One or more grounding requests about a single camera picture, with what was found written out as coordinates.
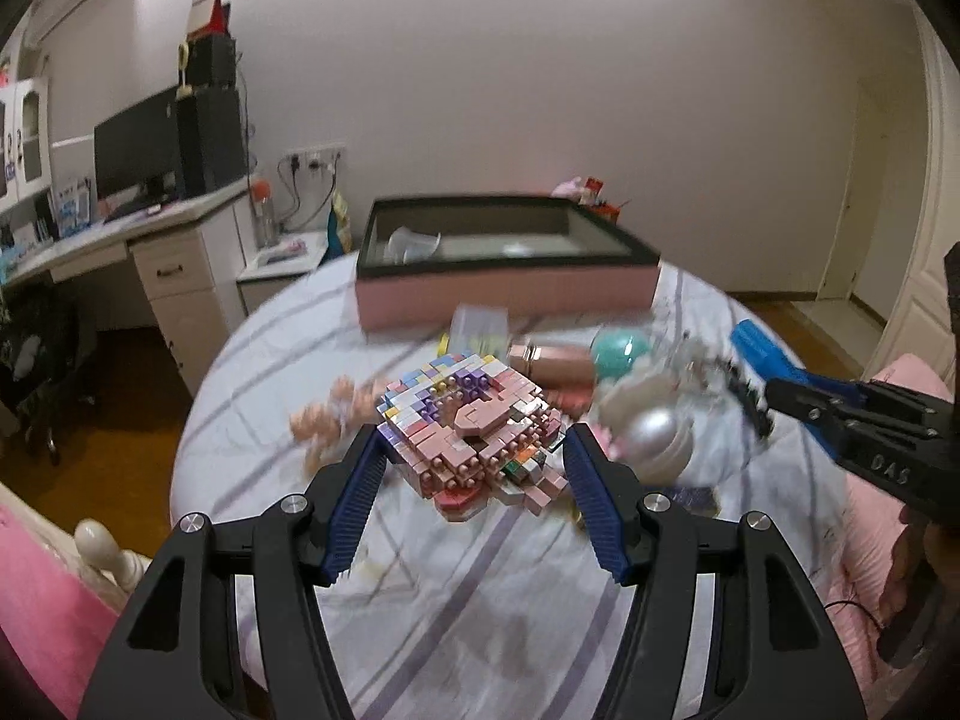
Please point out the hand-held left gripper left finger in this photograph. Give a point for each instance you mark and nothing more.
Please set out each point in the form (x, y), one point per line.
(360, 495)

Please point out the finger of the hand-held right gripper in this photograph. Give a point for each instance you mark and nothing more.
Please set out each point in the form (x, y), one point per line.
(810, 399)
(765, 352)

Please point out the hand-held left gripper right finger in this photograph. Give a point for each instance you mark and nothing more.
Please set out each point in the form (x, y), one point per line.
(592, 495)

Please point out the fox-eared doll figure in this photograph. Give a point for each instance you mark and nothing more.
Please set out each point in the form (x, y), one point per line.
(322, 420)

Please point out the pearly pink ball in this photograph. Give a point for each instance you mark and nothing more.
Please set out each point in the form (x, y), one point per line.
(656, 435)

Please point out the pink building block toy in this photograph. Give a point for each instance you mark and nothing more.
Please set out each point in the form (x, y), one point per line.
(465, 427)

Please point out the teal ball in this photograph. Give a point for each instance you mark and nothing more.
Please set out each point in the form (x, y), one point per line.
(619, 351)

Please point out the clear plastic box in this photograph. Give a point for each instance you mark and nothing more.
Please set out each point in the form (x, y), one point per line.
(480, 326)

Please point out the pink storage box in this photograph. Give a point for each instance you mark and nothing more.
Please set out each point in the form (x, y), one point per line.
(487, 300)

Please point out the person's right hand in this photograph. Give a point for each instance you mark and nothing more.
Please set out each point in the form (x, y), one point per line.
(911, 585)

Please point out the rose gold bottle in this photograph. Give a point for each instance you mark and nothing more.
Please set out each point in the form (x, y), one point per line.
(555, 364)

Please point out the cream door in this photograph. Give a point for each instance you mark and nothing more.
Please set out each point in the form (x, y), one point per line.
(877, 165)

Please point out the red plastic crate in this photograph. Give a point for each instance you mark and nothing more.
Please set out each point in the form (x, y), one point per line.
(604, 199)

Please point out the white nightstand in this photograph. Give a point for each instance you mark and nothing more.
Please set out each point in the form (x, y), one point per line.
(277, 270)

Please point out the pink plush toy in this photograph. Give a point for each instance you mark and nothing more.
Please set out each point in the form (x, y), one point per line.
(568, 187)

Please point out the cream bedpost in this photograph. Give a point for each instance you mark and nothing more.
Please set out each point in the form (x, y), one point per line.
(97, 544)

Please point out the yellow snack bag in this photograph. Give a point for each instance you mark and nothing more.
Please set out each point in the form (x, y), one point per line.
(339, 225)

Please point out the white desk with drawers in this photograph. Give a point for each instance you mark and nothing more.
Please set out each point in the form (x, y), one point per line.
(187, 270)

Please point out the clear bottle orange cap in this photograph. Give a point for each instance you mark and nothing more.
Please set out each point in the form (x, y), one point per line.
(264, 214)

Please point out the pink blanket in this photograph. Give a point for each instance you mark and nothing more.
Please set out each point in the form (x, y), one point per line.
(45, 615)

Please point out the black office chair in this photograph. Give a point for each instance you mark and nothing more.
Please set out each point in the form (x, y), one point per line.
(37, 367)

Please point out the black keyboard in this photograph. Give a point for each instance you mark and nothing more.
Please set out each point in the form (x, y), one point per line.
(131, 210)

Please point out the black computer tower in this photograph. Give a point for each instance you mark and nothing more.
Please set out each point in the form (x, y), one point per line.
(214, 142)

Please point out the blue boxes on desk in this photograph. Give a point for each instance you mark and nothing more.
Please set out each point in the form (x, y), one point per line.
(73, 206)

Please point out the black computer monitor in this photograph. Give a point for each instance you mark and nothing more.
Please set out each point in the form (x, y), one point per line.
(139, 142)

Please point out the black speaker box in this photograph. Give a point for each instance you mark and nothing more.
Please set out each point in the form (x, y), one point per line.
(211, 60)

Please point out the white glass door cabinet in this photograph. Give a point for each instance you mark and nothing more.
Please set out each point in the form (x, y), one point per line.
(26, 135)

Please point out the red and white box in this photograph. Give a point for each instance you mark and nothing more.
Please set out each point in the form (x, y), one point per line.
(206, 11)

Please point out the white wall power strip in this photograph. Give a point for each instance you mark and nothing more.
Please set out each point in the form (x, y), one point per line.
(315, 157)

